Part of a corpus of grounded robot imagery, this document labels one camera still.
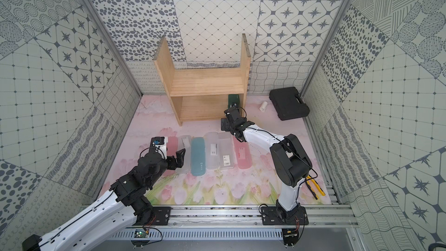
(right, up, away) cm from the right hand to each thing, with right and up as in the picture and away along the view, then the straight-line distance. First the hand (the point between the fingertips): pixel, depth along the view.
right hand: (233, 122), depth 95 cm
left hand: (-26, -9, -19) cm, 34 cm away
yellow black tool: (+39, -31, -13) cm, 52 cm away
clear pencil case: (-11, -15, -2) cm, 19 cm away
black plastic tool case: (+37, +11, +17) cm, 42 cm away
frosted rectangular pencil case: (-4, -15, -3) cm, 16 cm away
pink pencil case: (+5, -17, -3) cm, 18 cm away
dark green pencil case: (+1, +15, +14) cm, 20 cm away
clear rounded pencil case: (-27, -11, +1) cm, 29 cm away
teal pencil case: (-19, -18, -4) cm, 26 cm away
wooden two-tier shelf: (-17, +15, -9) cm, 24 cm away
